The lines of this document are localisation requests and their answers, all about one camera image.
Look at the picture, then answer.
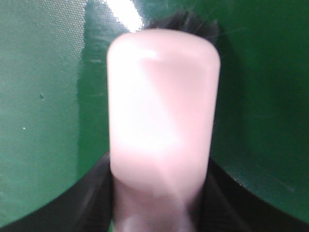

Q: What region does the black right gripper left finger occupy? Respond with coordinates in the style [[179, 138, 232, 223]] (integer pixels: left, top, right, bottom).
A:
[[0, 152, 112, 232]]

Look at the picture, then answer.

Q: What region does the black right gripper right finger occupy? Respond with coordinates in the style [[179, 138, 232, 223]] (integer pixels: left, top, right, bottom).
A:
[[197, 159, 309, 232]]

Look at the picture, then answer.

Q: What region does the pink handled brush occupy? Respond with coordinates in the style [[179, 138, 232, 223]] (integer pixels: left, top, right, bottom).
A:
[[107, 11, 222, 232]]

